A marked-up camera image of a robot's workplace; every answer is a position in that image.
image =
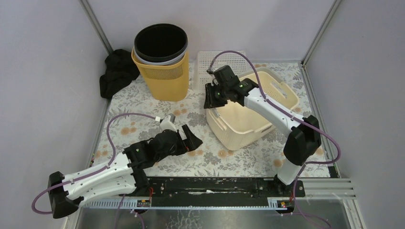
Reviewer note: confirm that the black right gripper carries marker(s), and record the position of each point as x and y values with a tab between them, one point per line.
209	101

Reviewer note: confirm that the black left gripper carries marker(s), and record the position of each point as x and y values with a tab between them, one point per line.
183	140

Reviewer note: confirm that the large cream plastic basket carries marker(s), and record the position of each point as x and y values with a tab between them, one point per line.
236	126

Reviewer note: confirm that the white mesh plastic basket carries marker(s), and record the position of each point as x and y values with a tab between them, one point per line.
199	77

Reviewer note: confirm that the yellow plastic waste bin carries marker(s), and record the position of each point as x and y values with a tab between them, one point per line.
166	82

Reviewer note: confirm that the black bucket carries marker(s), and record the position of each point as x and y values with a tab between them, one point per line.
160	44

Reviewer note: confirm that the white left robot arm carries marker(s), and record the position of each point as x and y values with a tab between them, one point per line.
125	175

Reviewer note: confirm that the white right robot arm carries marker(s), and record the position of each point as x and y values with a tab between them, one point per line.
302	133

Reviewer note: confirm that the floral patterned table mat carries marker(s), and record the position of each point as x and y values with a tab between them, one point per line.
132	110

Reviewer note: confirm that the black crumpled cloth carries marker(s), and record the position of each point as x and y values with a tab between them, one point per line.
120	72

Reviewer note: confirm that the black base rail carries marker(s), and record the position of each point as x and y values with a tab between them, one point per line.
227	189

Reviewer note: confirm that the grey slotted cable duct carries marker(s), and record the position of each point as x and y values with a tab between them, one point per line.
145	204

